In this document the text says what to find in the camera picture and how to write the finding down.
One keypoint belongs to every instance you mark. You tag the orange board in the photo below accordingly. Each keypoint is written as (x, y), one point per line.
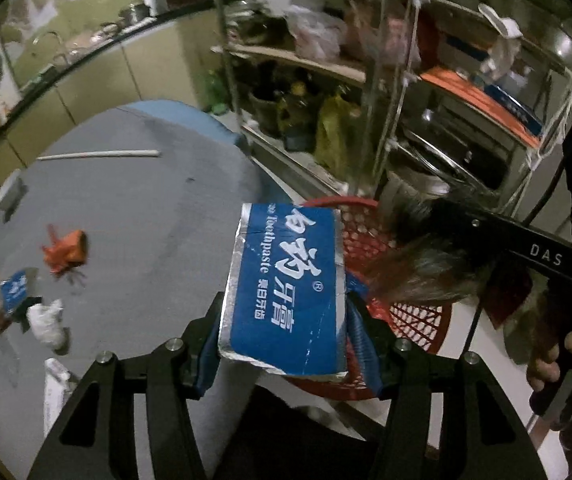
(466, 95)

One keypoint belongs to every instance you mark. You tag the grey-brown wrapper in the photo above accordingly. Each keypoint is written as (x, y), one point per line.
(431, 275)

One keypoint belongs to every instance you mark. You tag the green bottle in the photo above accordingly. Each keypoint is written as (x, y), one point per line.
(218, 92)

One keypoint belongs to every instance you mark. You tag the yellow plastic bag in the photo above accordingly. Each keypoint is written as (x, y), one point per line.
(336, 135)

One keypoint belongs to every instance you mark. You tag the white crumpled plastic bag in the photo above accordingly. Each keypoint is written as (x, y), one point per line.
(45, 320)

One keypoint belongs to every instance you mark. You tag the white bowl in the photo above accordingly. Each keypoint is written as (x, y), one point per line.
(8, 192)

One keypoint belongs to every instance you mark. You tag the blue toothpaste box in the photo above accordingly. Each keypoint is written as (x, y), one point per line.
(286, 290)
(15, 287)

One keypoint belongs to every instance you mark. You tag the stainless steel rack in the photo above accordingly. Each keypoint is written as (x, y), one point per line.
(408, 80)

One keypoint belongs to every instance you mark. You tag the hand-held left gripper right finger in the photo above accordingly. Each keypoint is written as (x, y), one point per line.
(361, 342)

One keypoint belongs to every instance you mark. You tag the blue table cover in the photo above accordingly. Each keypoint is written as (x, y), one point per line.
(185, 117)

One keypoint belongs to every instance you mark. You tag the dark metal shelf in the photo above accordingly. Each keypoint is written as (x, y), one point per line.
(306, 62)

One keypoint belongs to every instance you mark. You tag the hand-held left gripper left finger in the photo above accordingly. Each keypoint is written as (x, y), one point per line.
(208, 360)

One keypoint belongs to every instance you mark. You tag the grey table cloth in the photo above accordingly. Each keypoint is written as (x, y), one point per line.
(140, 220)

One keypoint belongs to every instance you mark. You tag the orange crumpled wrapper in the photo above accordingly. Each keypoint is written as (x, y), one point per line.
(68, 250)

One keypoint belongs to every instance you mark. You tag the red plastic basket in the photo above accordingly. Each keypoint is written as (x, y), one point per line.
(366, 245)

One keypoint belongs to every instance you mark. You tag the white thin stick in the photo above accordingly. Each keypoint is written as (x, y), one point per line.
(100, 153)

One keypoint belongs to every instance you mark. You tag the pink plastic bag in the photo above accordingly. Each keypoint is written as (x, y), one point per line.
(316, 32)

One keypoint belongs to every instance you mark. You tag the kitchen counter cabinet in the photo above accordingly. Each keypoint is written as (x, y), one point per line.
(95, 80)

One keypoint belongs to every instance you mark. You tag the dark oil bottle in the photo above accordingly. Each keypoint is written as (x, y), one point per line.
(293, 115)

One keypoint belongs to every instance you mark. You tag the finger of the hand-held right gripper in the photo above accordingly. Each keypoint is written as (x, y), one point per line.
(413, 220)

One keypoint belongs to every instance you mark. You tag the small cooking pot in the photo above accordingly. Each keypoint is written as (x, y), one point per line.
(139, 12)

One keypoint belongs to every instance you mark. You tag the white paper packet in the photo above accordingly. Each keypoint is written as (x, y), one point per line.
(58, 385)

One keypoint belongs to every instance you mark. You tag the steel faucet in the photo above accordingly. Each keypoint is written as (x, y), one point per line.
(48, 33)

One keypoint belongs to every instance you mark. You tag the blue flat box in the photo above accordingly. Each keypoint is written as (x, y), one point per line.
(516, 107)

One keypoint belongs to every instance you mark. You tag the steel pot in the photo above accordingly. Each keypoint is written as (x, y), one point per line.
(416, 185)

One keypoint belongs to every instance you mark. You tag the white plastic ladle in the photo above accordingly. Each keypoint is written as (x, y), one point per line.
(503, 35)

